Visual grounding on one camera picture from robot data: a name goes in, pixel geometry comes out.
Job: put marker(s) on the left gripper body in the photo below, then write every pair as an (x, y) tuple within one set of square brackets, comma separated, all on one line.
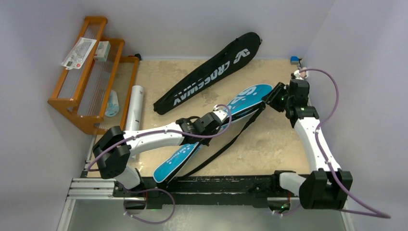
[(213, 132)]

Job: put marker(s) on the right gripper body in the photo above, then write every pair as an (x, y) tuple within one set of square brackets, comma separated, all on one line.
[(272, 96)]

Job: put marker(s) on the blue racket bag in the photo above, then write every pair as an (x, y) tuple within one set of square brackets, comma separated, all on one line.
[(242, 105)]

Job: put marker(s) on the black Crossway racket bag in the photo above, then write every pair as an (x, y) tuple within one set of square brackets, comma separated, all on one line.
[(229, 60)]

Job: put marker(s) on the white shuttlecock tube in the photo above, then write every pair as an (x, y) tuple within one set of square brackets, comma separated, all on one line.
[(135, 108)]

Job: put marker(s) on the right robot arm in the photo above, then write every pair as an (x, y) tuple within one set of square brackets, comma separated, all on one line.
[(324, 187)]

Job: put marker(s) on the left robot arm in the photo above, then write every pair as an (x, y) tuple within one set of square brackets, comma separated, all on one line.
[(114, 149)]

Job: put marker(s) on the blue white wipes pack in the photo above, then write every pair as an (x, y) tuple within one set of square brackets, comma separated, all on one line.
[(112, 107)]

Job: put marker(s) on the blue clip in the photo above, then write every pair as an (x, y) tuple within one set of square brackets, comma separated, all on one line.
[(294, 60)]

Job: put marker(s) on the wooden shelf rack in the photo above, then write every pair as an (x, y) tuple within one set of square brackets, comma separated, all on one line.
[(81, 95)]

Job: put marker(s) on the small white green box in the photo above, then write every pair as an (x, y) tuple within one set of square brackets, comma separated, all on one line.
[(102, 51)]

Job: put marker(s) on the white plastic package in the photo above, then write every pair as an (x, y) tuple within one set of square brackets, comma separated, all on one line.
[(79, 53)]

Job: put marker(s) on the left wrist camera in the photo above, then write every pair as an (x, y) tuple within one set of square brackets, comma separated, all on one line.
[(220, 113)]

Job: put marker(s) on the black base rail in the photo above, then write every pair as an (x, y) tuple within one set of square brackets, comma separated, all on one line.
[(258, 191)]

